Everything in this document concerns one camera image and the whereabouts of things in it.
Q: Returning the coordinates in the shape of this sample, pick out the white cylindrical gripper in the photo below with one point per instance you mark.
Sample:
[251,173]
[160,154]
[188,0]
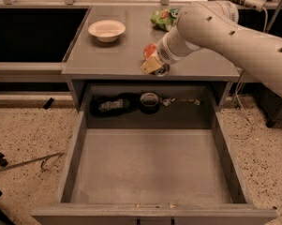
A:
[168,50]

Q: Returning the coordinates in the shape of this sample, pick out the orange soda can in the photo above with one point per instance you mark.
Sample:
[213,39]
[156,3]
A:
[151,49]

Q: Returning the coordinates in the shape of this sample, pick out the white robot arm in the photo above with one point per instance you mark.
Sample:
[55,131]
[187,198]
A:
[209,25]

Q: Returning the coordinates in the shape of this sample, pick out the grey cabinet with top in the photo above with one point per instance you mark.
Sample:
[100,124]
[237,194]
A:
[120,60]

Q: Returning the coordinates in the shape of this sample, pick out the open grey top drawer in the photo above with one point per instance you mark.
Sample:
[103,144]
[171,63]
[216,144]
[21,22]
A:
[174,167]

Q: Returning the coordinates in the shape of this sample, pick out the black tape roll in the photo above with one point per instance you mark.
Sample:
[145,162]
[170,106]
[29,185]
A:
[149,103]

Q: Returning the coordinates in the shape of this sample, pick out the green chip bag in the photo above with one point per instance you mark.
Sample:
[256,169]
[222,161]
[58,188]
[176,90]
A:
[165,18]

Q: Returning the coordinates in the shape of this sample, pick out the white paper bowl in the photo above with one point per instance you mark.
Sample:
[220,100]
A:
[106,31]

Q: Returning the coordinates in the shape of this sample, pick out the small black block on floor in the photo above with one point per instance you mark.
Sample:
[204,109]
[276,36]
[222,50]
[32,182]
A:
[48,103]

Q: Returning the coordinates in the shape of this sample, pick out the thin metal rod on floor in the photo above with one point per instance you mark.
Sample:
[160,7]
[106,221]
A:
[18,165]

